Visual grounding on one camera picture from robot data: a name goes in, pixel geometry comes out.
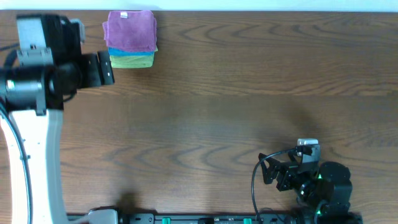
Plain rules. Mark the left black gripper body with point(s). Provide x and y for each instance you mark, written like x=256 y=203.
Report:
x=105 y=68

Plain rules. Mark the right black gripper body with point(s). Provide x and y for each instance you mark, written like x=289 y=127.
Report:
x=290 y=180

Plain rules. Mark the purple microfiber cloth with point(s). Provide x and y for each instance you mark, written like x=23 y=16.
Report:
x=131 y=31

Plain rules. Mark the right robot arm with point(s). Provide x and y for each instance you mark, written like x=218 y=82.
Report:
x=324 y=190

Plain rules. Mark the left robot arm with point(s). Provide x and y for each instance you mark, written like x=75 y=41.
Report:
x=32 y=99

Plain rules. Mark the folded blue cloth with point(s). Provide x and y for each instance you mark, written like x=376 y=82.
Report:
x=121 y=53

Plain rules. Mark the folded green cloth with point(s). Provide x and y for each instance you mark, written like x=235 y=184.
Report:
x=132 y=61

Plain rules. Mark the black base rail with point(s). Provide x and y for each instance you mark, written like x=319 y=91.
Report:
x=214 y=218

